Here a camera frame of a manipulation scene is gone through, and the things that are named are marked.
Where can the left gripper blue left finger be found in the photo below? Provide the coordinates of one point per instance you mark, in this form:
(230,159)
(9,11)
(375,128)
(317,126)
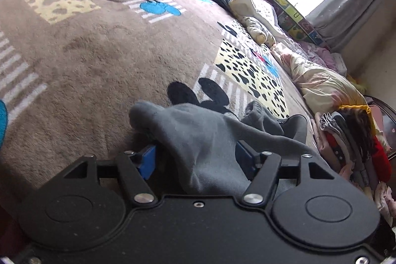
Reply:
(135,168)

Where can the pile of folded clothes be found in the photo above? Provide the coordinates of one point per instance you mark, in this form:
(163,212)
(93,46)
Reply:
(353,145)

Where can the brown Mickey Mouse blanket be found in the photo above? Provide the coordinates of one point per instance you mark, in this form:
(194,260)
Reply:
(72,69)

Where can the cream rolled bolster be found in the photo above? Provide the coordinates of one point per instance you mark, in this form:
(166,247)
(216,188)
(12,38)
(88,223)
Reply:
(258,32)

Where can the pink cream floral pillow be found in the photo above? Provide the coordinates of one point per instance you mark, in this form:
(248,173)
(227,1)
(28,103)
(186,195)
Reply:
(322,89)

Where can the grey fleece sweatpants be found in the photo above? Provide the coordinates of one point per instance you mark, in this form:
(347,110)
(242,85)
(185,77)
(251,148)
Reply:
(203,142)

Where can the dark wooden chair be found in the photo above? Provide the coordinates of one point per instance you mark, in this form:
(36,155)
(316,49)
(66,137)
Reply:
(384,116)

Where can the cream floral quilt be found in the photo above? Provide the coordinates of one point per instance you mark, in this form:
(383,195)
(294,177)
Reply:
(265,13)

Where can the colourful alphabet foam board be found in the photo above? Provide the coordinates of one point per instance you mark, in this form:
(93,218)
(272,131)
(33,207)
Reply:
(295,24)

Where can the grey curtain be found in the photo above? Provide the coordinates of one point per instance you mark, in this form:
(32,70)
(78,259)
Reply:
(336,22)

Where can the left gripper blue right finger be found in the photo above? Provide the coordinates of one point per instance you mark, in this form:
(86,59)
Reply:
(262,170)

